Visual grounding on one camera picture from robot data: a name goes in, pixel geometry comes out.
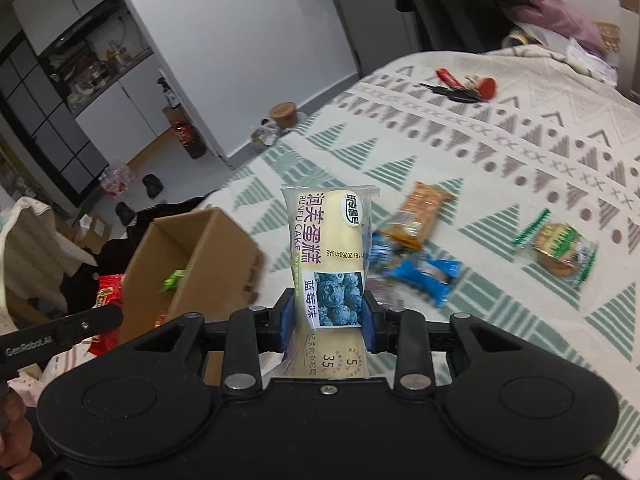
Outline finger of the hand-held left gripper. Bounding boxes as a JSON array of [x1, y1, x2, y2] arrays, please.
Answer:
[[55, 304, 124, 348]]

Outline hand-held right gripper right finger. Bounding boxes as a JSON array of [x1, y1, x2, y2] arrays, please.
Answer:
[[362, 292, 531, 390]]

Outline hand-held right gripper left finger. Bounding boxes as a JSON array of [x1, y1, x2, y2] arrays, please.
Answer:
[[122, 287, 296, 391]]

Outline purple snack packet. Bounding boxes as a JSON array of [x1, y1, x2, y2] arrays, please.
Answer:
[[366, 280, 403, 311]]

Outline blue snack packet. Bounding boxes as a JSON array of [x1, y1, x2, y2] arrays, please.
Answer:
[[387, 259, 462, 307], [370, 234, 426, 273]]

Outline white cake packet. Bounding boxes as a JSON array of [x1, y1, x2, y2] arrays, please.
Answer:
[[280, 184, 382, 381]]

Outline green snack packet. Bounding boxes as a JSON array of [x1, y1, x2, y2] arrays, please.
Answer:
[[159, 269, 188, 293]]

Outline brown cardboard box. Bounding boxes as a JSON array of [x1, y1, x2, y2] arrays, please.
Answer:
[[118, 207, 265, 386]]

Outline orange snack packet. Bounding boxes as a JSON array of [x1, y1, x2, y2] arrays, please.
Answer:
[[387, 181, 456, 251]]

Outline green-edged cookie packet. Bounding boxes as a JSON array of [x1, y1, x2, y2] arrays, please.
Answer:
[[512, 209, 600, 291]]

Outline person's left hand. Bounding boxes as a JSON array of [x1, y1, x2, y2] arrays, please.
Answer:
[[0, 392, 41, 471]]

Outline dotted beige cloth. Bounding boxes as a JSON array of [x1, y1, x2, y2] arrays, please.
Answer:
[[0, 195, 98, 321]]

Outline pack of water bottles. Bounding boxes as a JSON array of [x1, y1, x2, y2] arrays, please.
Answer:
[[97, 160, 137, 196]]

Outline silvery plastic bag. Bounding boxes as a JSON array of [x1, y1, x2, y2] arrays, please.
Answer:
[[250, 120, 291, 153]]

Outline patterned white green blanket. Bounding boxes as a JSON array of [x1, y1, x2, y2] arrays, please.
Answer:
[[197, 42, 640, 480]]

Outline jar with cork lid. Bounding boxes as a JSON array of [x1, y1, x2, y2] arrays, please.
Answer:
[[269, 102, 299, 131]]

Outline black grid sliding door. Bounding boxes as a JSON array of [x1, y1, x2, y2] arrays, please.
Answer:
[[0, 30, 108, 206]]

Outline white base cabinets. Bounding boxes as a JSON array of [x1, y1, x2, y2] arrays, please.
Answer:
[[75, 55, 176, 161]]

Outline cardboard carton on floor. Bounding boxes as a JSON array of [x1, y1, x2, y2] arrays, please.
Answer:
[[161, 105, 187, 136]]

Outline key bunch with red charms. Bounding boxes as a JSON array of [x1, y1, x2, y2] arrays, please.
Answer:
[[419, 67, 497, 105]]

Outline cluttered kitchen counter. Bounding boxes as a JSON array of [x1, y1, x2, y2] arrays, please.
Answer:
[[40, 7, 153, 111]]

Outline black office chair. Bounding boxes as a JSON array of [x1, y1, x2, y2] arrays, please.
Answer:
[[395, 0, 506, 53]]

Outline white crumpled bag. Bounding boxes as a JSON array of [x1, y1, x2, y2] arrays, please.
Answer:
[[565, 35, 621, 86]]

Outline pink pillow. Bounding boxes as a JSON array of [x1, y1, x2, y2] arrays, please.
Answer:
[[510, 0, 608, 58]]

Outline white desk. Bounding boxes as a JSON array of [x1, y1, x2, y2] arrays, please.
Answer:
[[619, 0, 640, 96]]

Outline white wall cabinets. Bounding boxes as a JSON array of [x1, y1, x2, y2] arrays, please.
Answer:
[[12, 0, 121, 53]]

